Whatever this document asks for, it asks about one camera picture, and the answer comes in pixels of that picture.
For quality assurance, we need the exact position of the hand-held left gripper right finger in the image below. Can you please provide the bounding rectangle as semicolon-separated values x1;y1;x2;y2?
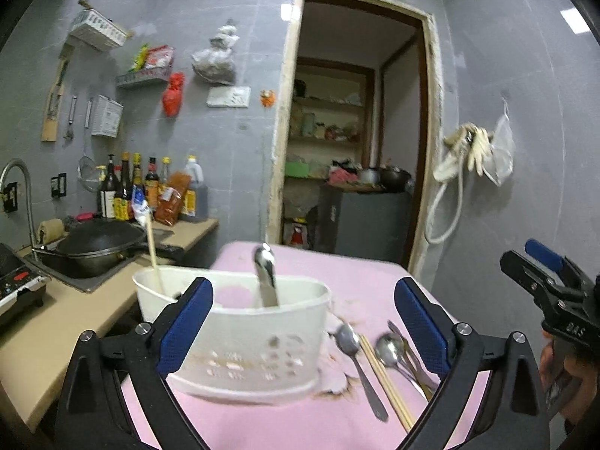
394;276;551;450

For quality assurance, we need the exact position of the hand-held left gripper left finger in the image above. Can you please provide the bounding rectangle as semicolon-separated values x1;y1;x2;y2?
55;276;214;450

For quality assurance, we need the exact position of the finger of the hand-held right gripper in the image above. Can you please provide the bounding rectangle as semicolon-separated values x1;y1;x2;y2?
524;239;592;291
499;249;570;312

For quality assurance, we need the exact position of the stainless steel utensil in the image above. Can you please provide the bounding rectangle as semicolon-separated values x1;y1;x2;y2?
387;319;439;392

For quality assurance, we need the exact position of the stainless steel spoon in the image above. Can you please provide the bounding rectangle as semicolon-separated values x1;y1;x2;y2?
375;334;432;401
335;323;390;423
253;243;281;308

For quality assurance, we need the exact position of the white plastic utensil holder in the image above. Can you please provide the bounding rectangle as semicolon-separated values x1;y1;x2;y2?
132;265;335;406

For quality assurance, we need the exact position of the wooden chopstick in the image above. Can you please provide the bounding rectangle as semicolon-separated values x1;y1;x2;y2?
363;335;416;428
358;335;410;433
145;218;165;294

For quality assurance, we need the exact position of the hanging clear plastic bag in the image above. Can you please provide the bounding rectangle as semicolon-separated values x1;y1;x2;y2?
490;98;515;186

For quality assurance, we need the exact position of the dark grey cabinet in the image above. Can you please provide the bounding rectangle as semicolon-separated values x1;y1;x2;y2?
319;185;413;266

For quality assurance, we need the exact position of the black wok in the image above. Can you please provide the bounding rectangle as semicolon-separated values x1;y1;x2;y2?
35;219;181;278

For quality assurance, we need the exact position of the beige kitchen counter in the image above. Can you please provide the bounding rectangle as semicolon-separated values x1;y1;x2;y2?
0;218;220;432

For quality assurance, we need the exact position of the orange brown seasoning packet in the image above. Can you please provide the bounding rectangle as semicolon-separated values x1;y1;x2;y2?
154;172;192;226

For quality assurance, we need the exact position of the white and blue bag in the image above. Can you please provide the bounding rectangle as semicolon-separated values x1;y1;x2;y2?
132;187;153;223

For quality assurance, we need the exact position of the pink flower-print tablecloth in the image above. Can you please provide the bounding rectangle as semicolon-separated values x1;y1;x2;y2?
119;241;493;450

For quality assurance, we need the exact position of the row of sauce bottles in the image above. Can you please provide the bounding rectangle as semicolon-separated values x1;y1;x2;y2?
97;151;209;223

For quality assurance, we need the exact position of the black pot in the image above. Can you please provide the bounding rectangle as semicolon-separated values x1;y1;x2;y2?
379;166;413;193

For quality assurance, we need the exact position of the tan scrub sponge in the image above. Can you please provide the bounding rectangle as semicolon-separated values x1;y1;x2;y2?
37;219;66;245

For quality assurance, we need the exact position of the black induction cooker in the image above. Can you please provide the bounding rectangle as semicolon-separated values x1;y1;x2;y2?
0;243;52;326

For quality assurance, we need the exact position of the metal kitchen faucet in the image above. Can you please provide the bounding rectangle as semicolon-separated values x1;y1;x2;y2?
0;158;41;258

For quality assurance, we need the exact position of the wooden storage shelf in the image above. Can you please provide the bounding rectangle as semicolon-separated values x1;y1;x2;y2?
283;56;376;247

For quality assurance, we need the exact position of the red plastic bag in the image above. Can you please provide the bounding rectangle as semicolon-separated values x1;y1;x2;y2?
162;72;185;117

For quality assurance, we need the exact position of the hanging metal peeler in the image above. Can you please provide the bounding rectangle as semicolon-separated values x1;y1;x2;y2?
64;95;78;141

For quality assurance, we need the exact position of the hanging clear bag with contents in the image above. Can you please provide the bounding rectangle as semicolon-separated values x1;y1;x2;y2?
191;19;241;86

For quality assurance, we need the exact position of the red and white snack packet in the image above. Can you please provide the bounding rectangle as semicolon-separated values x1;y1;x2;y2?
145;46;175;70

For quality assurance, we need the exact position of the white cable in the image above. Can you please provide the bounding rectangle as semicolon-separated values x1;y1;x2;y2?
424;169;466;245

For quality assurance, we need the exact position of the hanging wire strainer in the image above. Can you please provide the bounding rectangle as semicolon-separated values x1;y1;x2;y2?
77;129;101;193

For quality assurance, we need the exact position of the unfinished door frame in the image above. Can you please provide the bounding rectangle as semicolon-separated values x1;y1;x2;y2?
266;0;444;277

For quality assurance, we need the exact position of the small white wall basket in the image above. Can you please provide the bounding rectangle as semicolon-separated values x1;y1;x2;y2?
91;95;124;138

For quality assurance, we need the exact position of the white wall socket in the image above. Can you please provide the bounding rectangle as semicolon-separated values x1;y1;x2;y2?
207;85;251;108

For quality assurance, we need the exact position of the wooden wall knife holder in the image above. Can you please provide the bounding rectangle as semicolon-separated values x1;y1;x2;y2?
41;42;73;142

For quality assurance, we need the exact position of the grey wall shelf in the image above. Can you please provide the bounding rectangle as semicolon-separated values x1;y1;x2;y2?
116;68;173;89

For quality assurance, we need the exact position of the large white wall basket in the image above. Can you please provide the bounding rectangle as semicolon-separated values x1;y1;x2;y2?
69;9;129;52

